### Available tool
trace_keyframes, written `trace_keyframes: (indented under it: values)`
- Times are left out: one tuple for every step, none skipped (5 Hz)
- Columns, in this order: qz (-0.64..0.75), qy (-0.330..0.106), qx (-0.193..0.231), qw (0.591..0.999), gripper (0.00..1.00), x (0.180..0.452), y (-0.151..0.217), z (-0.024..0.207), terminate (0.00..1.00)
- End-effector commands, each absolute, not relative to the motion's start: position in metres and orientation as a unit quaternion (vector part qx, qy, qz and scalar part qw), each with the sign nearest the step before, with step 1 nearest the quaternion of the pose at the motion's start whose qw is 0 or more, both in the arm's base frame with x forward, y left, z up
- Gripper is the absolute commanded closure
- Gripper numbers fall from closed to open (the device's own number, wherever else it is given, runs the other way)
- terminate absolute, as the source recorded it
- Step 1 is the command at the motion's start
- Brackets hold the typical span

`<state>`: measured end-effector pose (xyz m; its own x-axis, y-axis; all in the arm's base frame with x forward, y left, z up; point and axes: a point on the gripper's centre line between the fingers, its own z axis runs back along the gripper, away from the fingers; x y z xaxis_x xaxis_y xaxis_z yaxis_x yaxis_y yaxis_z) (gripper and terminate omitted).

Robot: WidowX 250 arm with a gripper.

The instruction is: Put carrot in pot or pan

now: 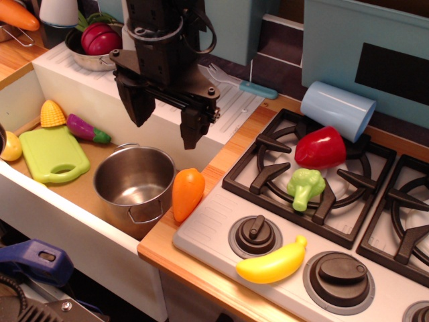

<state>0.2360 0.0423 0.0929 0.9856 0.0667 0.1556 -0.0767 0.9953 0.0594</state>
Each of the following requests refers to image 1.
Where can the yellow toy banana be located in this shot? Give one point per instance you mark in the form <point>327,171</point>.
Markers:
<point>276,265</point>

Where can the yellow toy lemon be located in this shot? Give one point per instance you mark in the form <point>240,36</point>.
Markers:
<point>12,150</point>

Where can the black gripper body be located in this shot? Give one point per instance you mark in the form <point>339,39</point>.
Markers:
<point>171,74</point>

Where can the green toy broccoli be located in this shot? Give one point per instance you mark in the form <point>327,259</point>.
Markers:
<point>304,185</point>

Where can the yellow toy corn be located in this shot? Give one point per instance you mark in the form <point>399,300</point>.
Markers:
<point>51,115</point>

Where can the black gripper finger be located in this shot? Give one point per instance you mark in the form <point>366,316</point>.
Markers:
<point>195,123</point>
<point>138,103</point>

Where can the black middle stove knob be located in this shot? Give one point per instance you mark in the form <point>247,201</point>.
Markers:
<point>339,283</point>

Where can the white toy sink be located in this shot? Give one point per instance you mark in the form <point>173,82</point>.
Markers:
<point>71,216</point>

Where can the black right burner grate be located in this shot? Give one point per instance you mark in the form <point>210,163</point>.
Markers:
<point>397,235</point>

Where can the white cup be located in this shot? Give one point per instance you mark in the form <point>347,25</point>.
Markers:
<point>59,13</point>

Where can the grey toy stove top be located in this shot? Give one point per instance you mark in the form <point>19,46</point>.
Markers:
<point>204,235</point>

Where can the black right stove knob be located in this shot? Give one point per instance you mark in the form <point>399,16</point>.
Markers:
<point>416,312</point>

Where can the purple toy eggplant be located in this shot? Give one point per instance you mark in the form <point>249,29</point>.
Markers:
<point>83,130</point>

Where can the black stove knob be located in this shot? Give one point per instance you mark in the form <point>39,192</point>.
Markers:
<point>416,312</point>
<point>339,283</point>
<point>254,236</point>

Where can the small steel bowl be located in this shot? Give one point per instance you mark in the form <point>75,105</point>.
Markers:
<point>92,63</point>

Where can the orange toy carrot background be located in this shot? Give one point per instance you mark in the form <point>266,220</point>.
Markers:
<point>18,16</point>

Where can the light blue plastic cup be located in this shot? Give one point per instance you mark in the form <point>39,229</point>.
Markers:
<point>347,112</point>

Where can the black burner grate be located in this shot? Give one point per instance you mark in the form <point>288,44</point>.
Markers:
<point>397,235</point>
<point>263,172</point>

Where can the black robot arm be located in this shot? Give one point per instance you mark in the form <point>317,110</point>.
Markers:
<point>169,37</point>

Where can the black left burner grate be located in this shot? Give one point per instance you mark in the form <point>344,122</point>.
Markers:
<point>263,172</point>

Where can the green plastic cutting board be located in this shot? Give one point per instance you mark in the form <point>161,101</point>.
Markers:
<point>53,155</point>

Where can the red toy bell pepper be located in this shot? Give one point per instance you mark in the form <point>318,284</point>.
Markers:
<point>321,149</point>

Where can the blue clamp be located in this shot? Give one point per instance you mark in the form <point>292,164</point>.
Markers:
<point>37,260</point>

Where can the red toy radish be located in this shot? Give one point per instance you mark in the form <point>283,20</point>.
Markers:
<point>99,39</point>

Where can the stainless steel pot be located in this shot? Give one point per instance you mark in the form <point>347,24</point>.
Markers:
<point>135,182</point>

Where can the white fork blue handle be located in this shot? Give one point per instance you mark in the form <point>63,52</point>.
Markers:
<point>220,75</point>

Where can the orange toy carrot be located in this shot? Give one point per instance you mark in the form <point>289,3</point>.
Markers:
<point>188,189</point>

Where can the black left stove knob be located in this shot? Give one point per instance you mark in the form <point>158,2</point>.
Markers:
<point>254,236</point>

